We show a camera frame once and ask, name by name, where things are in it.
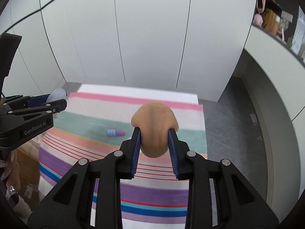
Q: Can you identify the clear plastic square container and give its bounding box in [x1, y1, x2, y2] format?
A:
[46, 88, 68, 106]

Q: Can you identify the blue purple small tube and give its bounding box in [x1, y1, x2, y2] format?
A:
[106, 129, 125, 137]

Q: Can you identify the beige makeup sponge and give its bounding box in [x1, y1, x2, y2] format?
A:
[131, 101, 179, 158]

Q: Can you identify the left hand with decorated nails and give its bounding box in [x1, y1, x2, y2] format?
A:
[1, 150, 21, 199]

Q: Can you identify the striped colourful cloth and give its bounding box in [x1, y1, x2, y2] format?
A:
[38, 91, 208, 224]

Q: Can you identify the dark countertop shelf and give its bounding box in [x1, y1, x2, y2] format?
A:
[251, 23, 305, 67]

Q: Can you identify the brown cardboard shelf box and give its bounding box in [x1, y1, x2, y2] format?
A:
[262, 8, 280, 36]

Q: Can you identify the pink plush bag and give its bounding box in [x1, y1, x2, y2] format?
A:
[253, 0, 266, 26]

